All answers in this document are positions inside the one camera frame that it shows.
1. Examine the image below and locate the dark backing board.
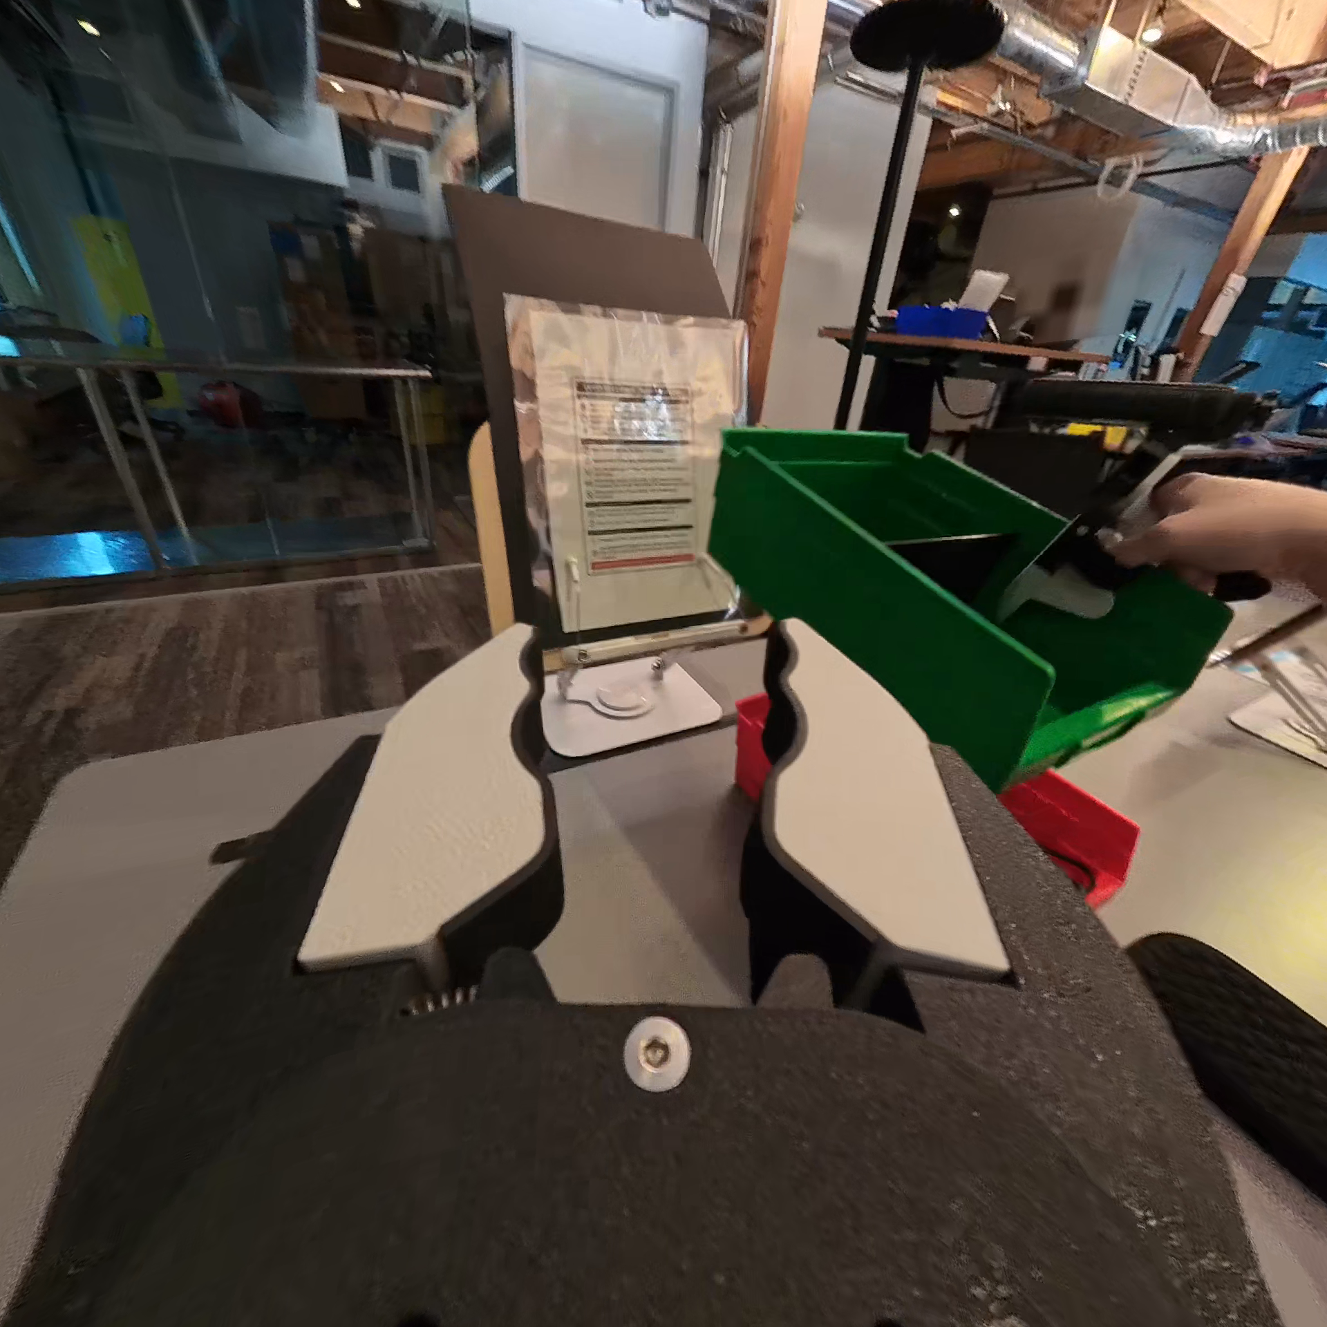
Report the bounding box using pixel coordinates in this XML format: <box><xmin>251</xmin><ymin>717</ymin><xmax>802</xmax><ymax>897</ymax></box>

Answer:
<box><xmin>442</xmin><ymin>185</ymin><xmax>736</xmax><ymax>644</ymax></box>

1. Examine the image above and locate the yellow poster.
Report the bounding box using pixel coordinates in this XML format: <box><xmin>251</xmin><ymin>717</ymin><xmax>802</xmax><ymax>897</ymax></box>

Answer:
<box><xmin>71</xmin><ymin>211</ymin><xmax>169</xmax><ymax>360</ymax></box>

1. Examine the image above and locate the wooden standing desk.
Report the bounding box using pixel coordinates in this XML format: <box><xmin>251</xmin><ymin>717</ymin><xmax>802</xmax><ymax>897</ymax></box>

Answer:
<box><xmin>817</xmin><ymin>324</ymin><xmax>1112</xmax><ymax>439</ymax></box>

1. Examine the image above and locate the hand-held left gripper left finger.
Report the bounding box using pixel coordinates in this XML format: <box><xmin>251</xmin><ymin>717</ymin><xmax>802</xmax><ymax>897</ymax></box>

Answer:
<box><xmin>297</xmin><ymin>622</ymin><xmax>569</xmax><ymax>990</ymax></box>

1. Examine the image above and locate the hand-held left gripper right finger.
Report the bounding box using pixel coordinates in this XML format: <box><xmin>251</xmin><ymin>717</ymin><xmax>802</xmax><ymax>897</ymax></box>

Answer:
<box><xmin>760</xmin><ymin>617</ymin><xmax>1014</xmax><ymax>982</ymax></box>

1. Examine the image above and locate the silver air duct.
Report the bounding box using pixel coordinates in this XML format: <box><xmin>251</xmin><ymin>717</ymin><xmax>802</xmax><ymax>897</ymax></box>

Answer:
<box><xmin>997</xmin><ymin>0</ymin><xmax>1327</xmax><ymax>159</ymax></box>

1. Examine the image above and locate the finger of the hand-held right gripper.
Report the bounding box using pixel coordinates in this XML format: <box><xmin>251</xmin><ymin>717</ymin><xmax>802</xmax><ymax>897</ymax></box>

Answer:
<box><xmin>995</xmin><ymin>515</ymin><xmax>1118</xmax><ymax>624</ymax></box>

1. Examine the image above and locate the black machine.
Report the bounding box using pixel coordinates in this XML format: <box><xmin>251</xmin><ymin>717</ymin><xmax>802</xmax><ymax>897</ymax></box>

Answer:
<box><xmin>998</xmin><ymin>377</ymin><xmax>1278</xmax><ymax>448</ymax></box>

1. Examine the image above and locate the plastic-sleeved instruction sheet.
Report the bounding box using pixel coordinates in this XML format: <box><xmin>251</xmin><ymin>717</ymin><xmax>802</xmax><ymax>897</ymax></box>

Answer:
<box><xmin>502</xmin><ymin>292</ymin><xmax>750</xmax><ymax>636</ymax></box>

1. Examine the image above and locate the black floor lamp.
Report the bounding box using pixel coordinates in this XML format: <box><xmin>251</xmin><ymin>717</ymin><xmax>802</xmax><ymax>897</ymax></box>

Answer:
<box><xmin>832</xmin><ymin>0</ymin><xmax>1009</xmax><ymax>433</ymax></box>

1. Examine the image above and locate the green plastic bin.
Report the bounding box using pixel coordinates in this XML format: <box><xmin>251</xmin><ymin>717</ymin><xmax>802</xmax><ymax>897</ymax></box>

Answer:
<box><xmin>708</xmin><ymin>426</ymin><xmax>1235</xmax><ymax>796</ymax></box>

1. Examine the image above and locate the person's right hand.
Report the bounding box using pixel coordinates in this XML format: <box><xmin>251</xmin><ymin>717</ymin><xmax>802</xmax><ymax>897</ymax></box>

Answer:
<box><xmin>1114</xmin><ymin>472</ymin><xmax>1327</xmax><ymax>602</ymax></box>

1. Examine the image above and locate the slanted wooden beam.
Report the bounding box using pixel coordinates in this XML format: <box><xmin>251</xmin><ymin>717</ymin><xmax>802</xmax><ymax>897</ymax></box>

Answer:
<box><xmin>1174</xmin><ymin>145</ymin><xmax>1314</xmax><ymax>381</ymax></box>

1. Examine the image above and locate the glass railing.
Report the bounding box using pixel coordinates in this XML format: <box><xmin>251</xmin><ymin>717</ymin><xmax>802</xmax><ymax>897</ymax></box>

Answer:
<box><xmin>0</xmin><ymin>352</ymin><xmax>439</xmax><ymax>584</ymax></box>

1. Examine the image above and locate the upright wooden post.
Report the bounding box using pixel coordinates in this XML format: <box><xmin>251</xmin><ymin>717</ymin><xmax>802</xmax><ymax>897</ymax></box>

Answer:
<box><xmin>738</xmin><ymin>0</ymin><xmax>831</xmax><ymax>418</ymax></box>

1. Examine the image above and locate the white paper sheet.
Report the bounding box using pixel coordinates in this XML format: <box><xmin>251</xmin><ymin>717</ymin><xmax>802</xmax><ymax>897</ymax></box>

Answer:
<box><xmin>1227</xmin><ymin>679</ymin><xmax>1327</xmax><ymax>771</ymax></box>

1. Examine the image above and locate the blue plastic bin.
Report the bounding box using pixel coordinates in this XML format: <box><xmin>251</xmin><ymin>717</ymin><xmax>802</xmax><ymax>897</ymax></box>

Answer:
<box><xmin>896</xmin><ymin>303</ymin><xmax>994</xmax><ymax>339</ymax></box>

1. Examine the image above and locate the light wooden board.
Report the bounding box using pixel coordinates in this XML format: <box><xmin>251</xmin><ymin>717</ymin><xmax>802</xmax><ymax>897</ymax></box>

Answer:
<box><xmin>466</xmin><ymin>420</ymin><xmax>518</xmax><ymax>636</ymax></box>

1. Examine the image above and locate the white door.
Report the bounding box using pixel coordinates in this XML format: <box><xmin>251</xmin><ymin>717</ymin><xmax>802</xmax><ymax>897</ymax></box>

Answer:
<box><xmin>518</xmin><ymin>41</ymin><xmax>678</xmax><ymax>235</ymax></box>

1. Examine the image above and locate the white stand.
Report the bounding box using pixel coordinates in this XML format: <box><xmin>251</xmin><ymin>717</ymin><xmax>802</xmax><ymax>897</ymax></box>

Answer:
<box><xmin>539</xmin><ymin>616</ymin><xmax>774</xmax><ymax>760</ymax></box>

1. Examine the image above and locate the red plastic bin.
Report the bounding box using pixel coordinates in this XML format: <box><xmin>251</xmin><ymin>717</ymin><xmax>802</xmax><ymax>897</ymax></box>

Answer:
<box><xmin>735</xmin><ymin>692</ymin><xmax>1142</xmax><ymax>910</ymax></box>

